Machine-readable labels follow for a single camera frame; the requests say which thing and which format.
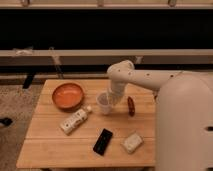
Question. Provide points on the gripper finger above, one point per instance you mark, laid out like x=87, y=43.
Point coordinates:
x=117, y=100
x=109, y=99

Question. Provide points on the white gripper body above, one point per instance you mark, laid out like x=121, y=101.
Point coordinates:
x=116, y=89

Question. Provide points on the white ceramic cup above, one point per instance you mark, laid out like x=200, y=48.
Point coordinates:
x=103, y=103

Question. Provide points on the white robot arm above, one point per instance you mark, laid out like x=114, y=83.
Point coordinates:
x=184, y=113

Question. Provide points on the orange ceramic bowl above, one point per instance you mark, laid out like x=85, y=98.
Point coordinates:
x=68, y=96

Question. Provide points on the dark red sausage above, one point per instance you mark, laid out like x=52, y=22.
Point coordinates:
x=131, y=106

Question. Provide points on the black phone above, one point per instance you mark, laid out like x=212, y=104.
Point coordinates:
x=102, y=142

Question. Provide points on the white plastic bottle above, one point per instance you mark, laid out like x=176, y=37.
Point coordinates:
x=75, y=119

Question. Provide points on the wooden table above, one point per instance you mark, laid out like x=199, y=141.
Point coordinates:
x=46, y=146

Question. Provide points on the black object on floor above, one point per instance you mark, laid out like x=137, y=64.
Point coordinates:
x=6, y=121

